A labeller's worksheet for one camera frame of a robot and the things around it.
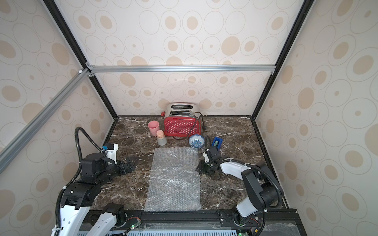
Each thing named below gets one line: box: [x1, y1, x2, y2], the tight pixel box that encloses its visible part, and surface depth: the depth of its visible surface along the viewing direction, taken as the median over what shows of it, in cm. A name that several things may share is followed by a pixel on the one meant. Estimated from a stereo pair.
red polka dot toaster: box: [160, 101, 202, 140], surface depth 102 cm
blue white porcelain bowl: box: [188, 134, 206, 149], surface depth 105 cm
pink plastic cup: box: [147, 119, 160, 137], surface depth 105 cm
